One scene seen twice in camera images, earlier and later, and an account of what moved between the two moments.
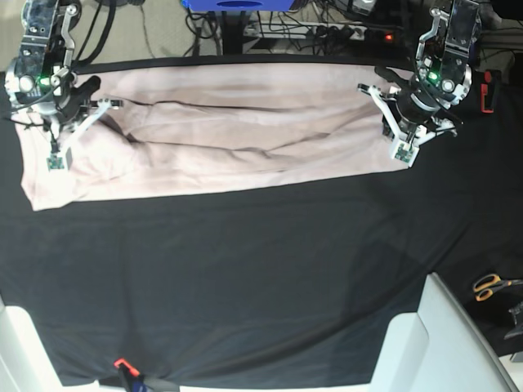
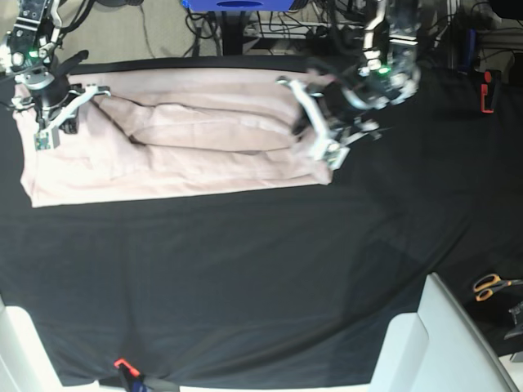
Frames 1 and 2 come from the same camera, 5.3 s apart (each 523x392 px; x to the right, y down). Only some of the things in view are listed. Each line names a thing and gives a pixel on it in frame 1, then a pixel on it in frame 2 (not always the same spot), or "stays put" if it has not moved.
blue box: (238, 5) stays put
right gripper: (413, 104) → (334, 95)
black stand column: (233, 32) stays put
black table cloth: (278, 285) stays put
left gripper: (74, 98) → (55, 93)
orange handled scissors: (486, 284) stays put
